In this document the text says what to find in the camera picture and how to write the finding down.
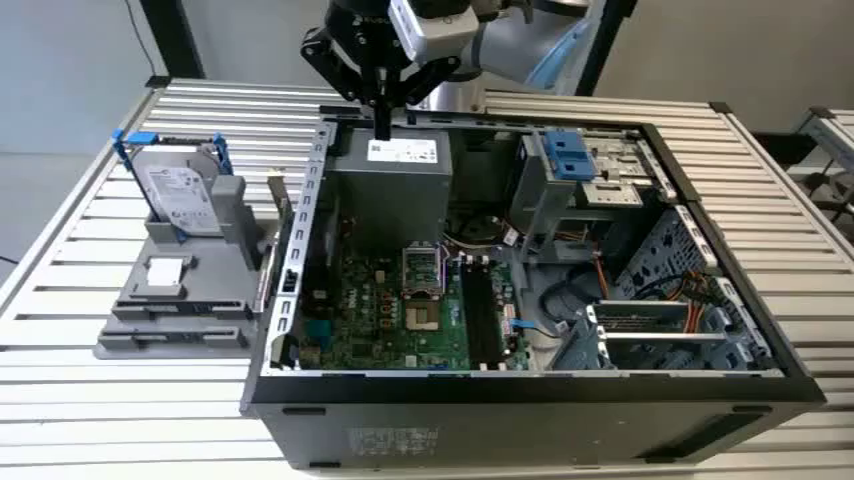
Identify blue drive bay latch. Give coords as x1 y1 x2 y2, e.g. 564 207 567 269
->
543 129 597 183

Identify thick black cable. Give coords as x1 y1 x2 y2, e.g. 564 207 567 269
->
537 269 603 346

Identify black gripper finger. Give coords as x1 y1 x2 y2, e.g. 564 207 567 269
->
298 27 382 140
381 57 461 140

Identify white power supply label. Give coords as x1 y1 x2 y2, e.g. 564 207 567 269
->
365 138 438 164

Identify silver hard disk cage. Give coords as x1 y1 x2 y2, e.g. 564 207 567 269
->
551 279 776 374

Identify black frame post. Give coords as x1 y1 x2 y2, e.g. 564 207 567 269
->
572 0 639 97
138 0 205 82

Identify white silver wrist camera box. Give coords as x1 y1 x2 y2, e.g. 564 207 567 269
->
389 0 481 59

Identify green motherboard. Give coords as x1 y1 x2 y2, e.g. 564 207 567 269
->
298 234 535 374

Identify CPU socket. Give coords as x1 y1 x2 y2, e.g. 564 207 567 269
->
402 298 446 335

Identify grey power supply unit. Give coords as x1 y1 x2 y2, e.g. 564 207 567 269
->
325 127 456 247

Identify silver CPU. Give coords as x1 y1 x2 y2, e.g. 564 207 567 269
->
146 259 184 287

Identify orange yellow disk wires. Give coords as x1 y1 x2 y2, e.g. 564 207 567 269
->
677 269 716 337

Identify black RAM slot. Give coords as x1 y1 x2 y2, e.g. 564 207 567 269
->
486 257 508 369
469 257 491 369
460 257 481 369
478 257 499 369

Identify silver hard disk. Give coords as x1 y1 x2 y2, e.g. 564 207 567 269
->
129 148 222 236

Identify silver optical drive cage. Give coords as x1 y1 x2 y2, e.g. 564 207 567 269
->
511 127 669 254

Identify metal socket cover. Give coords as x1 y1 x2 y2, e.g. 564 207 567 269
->
400 242 445 297

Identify white case label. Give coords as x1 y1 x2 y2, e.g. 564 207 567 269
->
345 424 441 459

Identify power supply wire bundle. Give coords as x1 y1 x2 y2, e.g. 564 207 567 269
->
441 214 523 252

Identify metal slat side table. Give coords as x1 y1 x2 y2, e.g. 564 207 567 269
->
785 105 854 216

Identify grey parts rack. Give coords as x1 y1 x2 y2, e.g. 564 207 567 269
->
92 174 282 361

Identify black open PC case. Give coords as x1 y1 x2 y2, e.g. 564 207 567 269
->
238 102 828 471

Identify thin orange cable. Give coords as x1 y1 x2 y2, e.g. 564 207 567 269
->
591 249 609 302

